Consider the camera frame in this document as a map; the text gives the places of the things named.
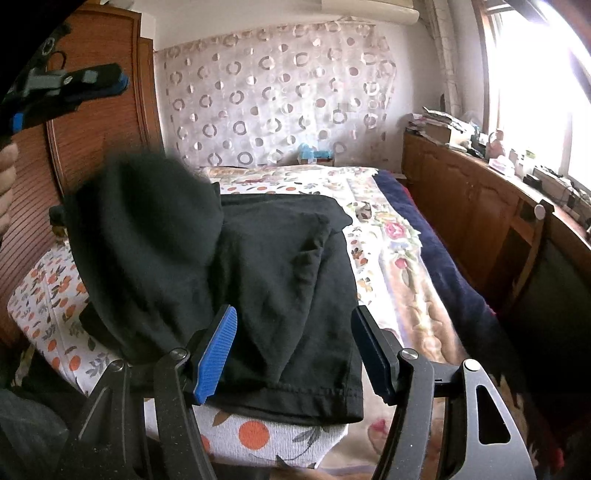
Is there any blue tissue box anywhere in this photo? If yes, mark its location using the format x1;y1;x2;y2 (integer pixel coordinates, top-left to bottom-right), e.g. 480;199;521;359
297;144;335;165

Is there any wooden chair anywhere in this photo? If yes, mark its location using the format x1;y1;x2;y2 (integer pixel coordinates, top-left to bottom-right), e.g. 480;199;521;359
510;200;590;322

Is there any black printed t-shirt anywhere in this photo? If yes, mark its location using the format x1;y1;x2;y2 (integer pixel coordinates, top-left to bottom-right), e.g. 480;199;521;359
64;152;363;425

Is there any stack of papers and books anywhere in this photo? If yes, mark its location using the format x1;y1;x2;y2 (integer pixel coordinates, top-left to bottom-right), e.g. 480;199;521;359
407;108;475;147

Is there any floral bedspread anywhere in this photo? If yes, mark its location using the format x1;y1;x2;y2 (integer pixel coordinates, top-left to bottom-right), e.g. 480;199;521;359
6;164;532;480

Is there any wooden sideboard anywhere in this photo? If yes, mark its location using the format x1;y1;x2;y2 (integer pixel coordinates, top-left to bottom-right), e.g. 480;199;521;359
402;132;567;309

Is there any white circle-patterned curtain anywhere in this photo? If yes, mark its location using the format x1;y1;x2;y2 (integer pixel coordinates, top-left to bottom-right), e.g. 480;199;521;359
154;20;397;168

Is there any pink figurine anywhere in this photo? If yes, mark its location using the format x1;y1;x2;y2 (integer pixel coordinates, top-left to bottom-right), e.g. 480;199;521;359
485;129;505;160

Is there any person's left hand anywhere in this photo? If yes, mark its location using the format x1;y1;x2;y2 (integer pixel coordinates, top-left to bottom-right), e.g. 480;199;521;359
0;142;19;237

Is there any navy blue blanket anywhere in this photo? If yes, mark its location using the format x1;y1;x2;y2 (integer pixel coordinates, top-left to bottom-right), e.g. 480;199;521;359
374;170;498;350

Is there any bright window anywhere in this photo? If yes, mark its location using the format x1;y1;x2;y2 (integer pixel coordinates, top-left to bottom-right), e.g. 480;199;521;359
483;1;590;189

